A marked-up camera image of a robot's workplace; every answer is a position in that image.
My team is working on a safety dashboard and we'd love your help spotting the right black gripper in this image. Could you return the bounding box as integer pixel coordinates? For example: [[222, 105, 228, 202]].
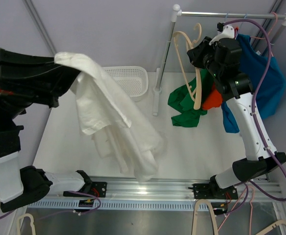
[[187, 37, 221, 79]]

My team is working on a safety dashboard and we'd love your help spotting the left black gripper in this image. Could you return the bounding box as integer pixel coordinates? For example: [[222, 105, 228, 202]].
[[0, 46, 90, 121]]

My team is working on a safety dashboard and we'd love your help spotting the beige plastic hanger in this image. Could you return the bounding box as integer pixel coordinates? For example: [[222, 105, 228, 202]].
[[173, 23, 204, 111]]

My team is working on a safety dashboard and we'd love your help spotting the green t shirt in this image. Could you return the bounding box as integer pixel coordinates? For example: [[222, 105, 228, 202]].
[[168, 70, 214, 128]]

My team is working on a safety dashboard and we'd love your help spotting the orange t shirt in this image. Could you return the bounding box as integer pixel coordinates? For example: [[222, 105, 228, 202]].
[[202, 83, 223, 110]]

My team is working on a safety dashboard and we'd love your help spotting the white t shirt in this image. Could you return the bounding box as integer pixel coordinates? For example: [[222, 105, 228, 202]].
[[54, 52, 165, 182]]

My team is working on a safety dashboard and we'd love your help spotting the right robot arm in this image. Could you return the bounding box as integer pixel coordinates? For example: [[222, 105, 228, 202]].
[[187, 37, 286, 198]]

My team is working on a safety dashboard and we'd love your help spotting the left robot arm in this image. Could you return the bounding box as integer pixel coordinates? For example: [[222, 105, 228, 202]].
[[0, 48, 93, 212]]

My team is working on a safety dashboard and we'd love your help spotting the blue t shirt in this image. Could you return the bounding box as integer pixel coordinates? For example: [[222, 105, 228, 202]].
[[221, 33, 286, 134]]

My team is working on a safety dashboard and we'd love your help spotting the beige hanger at left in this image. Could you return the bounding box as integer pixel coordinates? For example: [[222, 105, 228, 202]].
[[16, 212, 38, 235]]

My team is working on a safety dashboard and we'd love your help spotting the pink hanger on floor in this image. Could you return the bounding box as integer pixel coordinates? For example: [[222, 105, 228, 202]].
[[218, 184, 256, 235]]

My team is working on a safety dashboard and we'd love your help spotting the beige hanger on floor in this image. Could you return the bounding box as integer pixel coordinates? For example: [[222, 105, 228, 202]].
[[191, 199, 219, 235]]

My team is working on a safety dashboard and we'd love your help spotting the beige hanger at corner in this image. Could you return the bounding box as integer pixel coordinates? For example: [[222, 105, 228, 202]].
[[256, 219, 286, 235]]

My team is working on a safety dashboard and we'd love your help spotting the metal clothes rack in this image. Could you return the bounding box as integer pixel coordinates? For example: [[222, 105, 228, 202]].
[[152, 4, 286, 117]]

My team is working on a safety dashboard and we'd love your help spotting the white plastic basket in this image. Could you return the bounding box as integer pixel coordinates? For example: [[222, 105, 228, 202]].
[[104, 66, 149, 102]]

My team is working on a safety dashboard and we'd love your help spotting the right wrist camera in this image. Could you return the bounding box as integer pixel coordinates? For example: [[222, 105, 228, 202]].
[[209, 23, 236, 46]]

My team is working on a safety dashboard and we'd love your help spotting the pink wire hanger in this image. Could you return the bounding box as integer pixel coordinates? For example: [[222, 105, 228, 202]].
[[250, 12, 278, 56]]

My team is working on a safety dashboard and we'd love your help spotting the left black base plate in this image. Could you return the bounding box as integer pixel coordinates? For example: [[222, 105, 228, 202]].
[[79, 181, 108, 198]]

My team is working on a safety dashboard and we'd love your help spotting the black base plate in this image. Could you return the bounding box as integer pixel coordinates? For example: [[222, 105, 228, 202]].
[[79, 181, 108, 198], [189, 183, 238, 200]]

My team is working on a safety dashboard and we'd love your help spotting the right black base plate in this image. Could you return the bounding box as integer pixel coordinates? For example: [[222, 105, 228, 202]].
[[189, 183, 238, 200]]

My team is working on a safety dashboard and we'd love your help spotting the aluminium mounting rail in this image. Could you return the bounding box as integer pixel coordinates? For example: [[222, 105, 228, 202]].
[[28, 177, 273, 212]]

